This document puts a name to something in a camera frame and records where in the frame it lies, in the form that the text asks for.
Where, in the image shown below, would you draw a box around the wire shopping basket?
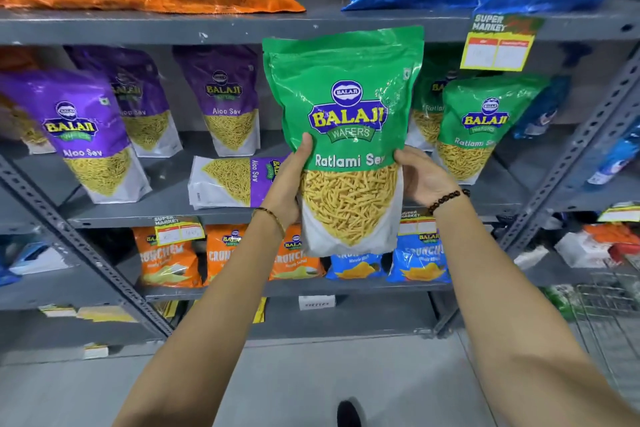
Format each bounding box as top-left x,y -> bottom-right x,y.
567,262 -> 640,400

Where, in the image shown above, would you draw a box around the person's left forearm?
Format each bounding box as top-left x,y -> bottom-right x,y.
113,209 -> 287,427

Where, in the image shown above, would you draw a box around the person's left hand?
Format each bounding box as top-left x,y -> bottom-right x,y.
257,133 -> 314,233

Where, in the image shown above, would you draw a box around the person's right forearm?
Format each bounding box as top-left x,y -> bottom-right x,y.
431,194 -> 640,427

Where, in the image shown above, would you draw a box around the orange red packet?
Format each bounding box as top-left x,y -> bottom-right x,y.
582,223 -> 640,263

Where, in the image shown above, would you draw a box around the purple snack packet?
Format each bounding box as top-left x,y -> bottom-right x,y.
172,45 -> 261,157
187,155 -> 288,210
0,69 -> 153,205
65,45 -> 184,158

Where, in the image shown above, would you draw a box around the dark blue pouch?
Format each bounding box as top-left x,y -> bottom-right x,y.
512,75 -> 572,140

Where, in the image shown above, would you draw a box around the flat yellow packets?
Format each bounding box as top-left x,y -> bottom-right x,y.
39,304 -> 138,324

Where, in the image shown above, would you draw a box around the small blue chips packet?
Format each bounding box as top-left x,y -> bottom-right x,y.
326,252 -> 387,281
387,214 -> 452,284

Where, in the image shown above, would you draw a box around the yellow green price tag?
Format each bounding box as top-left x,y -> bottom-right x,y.
153,215 -> 206,247
597,202 -> 640,224
459,13 -> 546,72
398,210 -> 439,237

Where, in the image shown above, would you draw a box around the thin gold bracelet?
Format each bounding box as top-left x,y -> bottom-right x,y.
251,207 -> 287,238

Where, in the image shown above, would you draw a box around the person's right hand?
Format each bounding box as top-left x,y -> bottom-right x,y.
393,145 -> 464,208

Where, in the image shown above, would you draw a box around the blue white pouch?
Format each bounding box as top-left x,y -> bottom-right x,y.
586,131 -> 640,186

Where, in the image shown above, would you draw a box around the white packet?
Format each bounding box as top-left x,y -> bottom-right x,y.
554,231 -> 613,269

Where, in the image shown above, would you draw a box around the large green snack packet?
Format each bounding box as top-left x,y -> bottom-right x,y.
262,26 -> 425,258

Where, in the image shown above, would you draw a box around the person's black shoe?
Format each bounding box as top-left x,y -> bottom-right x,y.
336,400 -> 363,427

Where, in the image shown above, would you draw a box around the black bead bracelet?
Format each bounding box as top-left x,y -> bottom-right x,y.
427,188 -> 472,216

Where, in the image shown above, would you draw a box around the grey metal shelf rack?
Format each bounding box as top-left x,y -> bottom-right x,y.
0,0 -> 640,367

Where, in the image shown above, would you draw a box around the white shelf label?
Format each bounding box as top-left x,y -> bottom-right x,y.
298,295 -> 337,312

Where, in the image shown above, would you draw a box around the small orange chips packet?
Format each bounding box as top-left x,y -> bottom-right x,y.
204,224 -> 249,286
132,227 -> 203,289
269,224 -> 327,281

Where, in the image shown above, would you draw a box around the blue white box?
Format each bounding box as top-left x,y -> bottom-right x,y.
0,241 -> 71,287

